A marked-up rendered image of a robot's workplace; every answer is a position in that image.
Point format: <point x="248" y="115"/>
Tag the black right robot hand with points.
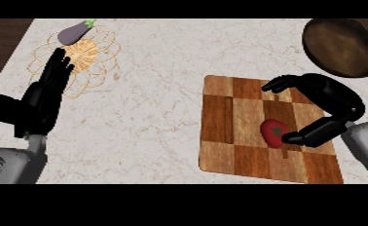
<point x="330" y="93"/>

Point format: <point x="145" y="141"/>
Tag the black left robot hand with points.
<point x="46" y="87"/>

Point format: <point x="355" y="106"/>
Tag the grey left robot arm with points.
<point x="21" y="160"/>

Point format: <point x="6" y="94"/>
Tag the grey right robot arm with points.
<point x="356" y="140"/>

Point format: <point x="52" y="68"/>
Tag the dark brown pan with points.
<point x="337" y="48"/>

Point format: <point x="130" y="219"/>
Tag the checkered wooden cutting board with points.
<point x="248" y="129"/>

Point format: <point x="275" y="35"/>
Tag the purple eggplant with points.
<point x="74" y="32"/>

